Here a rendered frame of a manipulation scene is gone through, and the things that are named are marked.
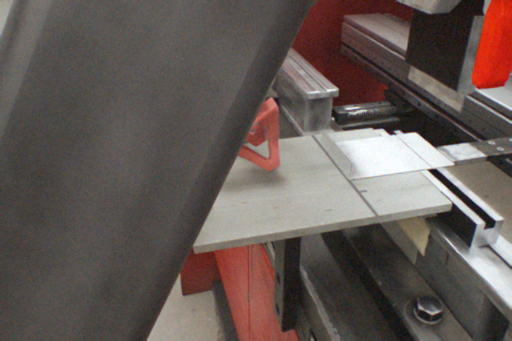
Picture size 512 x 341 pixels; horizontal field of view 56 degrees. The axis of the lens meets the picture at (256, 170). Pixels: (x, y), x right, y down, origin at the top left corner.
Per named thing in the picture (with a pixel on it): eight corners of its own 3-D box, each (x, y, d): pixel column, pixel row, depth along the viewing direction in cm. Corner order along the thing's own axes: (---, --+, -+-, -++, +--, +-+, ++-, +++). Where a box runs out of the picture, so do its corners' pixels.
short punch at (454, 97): (401, 79, 56) (414, -6, 51) (416, 78, 56) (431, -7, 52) (452, 114, 48) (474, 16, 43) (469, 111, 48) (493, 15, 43)
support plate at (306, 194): (172, 159, 58) (171, 152, 58) (370, 134, 64) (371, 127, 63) (194, 254, 43) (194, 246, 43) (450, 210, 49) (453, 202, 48)
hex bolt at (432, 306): (408, 306, 49) (410, 295, 48) (431, 302, 50) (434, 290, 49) (422, 326, 47) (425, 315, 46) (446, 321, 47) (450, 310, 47)
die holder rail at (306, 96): (241, 58, 128) (240, 22, 123) (262, 57, 130) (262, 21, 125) (304, 142, 87) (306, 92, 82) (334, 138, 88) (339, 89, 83)
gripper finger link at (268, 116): (287, 130, 54) (248, 62, 48) (310, 161, 48) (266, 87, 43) (236, 161, 54) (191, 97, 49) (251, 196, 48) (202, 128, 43)
